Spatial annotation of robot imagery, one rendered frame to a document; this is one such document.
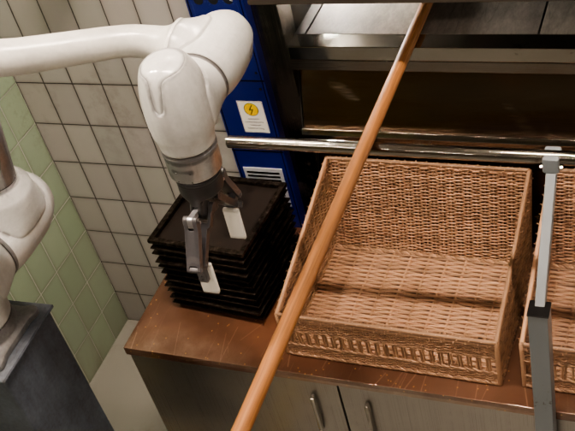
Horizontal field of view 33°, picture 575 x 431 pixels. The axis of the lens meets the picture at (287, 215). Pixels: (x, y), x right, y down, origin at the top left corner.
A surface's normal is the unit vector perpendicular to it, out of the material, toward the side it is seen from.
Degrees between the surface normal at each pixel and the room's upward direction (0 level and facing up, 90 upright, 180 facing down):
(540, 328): 90
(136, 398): 0
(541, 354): 90
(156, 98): 80
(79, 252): 90
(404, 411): 90
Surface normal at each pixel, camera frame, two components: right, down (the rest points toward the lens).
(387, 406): -0.33, 0.67
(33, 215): 0.93, 0.19
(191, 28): -0.15, -0.66
